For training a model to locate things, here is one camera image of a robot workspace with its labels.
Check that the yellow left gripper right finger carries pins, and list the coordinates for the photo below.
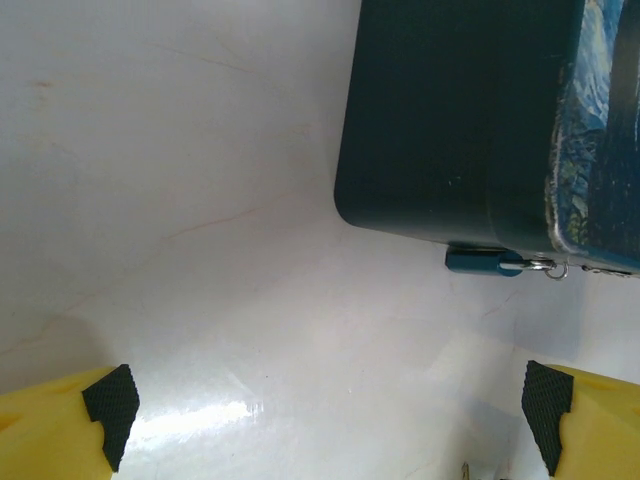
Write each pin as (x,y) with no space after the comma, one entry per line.
(595,425)

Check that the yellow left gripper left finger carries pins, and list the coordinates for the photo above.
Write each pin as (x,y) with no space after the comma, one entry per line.
(45,430)

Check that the dark box starry night lid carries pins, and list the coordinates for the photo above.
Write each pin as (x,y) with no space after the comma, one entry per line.
(450,125)

